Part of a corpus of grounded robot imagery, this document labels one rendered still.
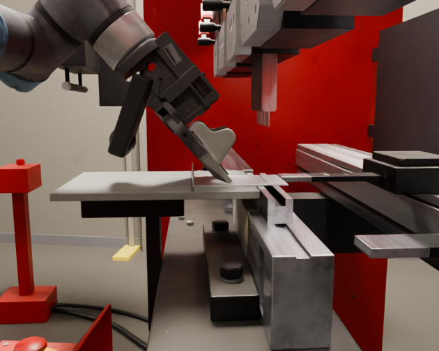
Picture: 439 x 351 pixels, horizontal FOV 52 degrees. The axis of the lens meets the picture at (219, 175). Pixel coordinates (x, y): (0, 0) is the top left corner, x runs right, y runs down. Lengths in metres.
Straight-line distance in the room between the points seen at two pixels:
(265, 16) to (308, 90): 1.14
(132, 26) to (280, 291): 0.38
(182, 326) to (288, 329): 0.12
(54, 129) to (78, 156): 0.27
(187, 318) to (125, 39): 0.35
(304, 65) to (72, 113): 2.37
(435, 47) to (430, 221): 0.66
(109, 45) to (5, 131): 3.29
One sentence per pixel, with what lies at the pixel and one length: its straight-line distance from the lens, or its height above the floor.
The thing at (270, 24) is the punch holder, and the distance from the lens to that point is 0.42.
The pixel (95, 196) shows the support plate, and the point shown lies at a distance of 0.58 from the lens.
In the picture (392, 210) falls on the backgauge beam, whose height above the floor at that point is 0.94.
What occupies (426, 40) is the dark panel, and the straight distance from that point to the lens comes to 1.30.
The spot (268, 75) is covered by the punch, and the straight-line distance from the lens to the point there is 0.60.
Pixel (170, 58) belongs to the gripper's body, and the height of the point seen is 1.17.
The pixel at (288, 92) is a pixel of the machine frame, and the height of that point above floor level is 1.15.
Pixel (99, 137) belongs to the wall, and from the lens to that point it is 3.52.
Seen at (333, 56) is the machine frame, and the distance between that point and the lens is 1.58.
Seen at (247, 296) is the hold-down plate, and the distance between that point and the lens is 0.50.
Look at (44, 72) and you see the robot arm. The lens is 0.66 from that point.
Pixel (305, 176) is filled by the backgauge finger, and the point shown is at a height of 1.00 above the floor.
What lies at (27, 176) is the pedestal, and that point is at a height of 0.76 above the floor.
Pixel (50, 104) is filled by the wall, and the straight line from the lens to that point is 3.67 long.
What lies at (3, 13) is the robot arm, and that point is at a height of 1.21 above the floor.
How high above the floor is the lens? 1.11
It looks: 9 degrees down
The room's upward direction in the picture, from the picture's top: straight up
